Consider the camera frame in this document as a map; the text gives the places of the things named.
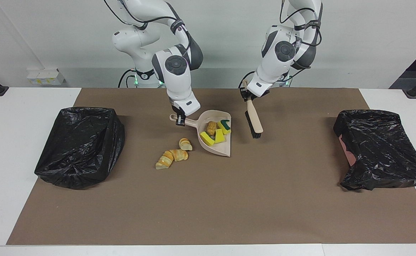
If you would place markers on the brown table mat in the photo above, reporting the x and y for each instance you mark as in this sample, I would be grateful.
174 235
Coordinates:
229 199

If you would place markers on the black bag over pink bin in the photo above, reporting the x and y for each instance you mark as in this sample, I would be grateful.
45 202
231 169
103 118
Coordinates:
378 149

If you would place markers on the small croissant piece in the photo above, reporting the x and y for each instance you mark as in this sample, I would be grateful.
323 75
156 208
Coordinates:
185 144

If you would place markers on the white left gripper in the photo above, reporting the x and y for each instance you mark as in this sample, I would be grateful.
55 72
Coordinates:
259 88

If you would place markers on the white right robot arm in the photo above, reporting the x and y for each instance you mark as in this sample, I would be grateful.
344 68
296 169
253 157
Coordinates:
174 65

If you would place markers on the white wall socket box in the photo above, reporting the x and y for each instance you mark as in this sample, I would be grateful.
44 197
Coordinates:
46 77

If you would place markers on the brown bread roll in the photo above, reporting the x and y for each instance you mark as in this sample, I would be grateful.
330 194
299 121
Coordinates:
211 128

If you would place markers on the pink bin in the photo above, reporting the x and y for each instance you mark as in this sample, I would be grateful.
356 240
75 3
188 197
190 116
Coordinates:
346 151

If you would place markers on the beige plastic dustpan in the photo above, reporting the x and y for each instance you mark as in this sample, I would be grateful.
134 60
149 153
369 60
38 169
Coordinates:
191 122

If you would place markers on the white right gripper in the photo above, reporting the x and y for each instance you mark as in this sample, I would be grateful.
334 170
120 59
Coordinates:
187 105

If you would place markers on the large bent croissant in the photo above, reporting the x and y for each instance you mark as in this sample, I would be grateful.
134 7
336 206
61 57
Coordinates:
172 156

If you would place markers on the beige hand brush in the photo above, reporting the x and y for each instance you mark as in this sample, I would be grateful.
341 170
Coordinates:
254 117

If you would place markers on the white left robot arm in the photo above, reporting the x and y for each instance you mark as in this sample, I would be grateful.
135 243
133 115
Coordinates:
282 53

